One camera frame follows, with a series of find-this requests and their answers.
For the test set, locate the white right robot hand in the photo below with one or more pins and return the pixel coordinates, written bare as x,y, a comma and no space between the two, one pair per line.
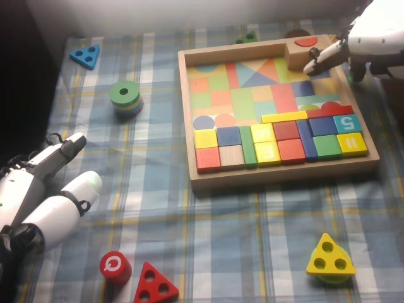
378,31

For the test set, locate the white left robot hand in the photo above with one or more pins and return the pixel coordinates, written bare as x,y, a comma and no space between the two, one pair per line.
53,217

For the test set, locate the natural wood arch block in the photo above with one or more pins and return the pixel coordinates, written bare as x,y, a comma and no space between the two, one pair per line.
295,58

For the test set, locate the red half-cylinder block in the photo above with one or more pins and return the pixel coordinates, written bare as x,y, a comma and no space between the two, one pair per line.
306,41

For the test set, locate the red triangle block with holes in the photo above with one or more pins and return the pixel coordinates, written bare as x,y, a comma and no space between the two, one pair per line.
154,287

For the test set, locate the green triangle block with holes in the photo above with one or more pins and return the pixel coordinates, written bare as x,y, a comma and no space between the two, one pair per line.
246,39

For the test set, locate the blue triangle block with holes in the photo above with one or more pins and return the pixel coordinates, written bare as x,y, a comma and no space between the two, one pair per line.
86,57

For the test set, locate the yellow triangle block with holes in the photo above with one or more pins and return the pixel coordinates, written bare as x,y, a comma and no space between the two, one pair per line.
328,257

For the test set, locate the dark brown wooden furniture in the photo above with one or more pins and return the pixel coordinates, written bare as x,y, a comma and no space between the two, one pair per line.
394,98

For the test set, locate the red cylinder with letter Q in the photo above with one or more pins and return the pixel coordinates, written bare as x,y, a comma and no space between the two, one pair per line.
115,268

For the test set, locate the dark brown round disc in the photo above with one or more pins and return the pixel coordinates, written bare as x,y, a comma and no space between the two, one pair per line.
296,33

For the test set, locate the blue plaid tablecloth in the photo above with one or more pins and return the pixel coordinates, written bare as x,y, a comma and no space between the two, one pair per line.
221,236

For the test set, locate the square wooden tray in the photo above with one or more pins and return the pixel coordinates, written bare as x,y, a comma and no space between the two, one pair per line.
277,178

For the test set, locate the light green round disc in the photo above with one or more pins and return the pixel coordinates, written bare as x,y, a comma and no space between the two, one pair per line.
331,279

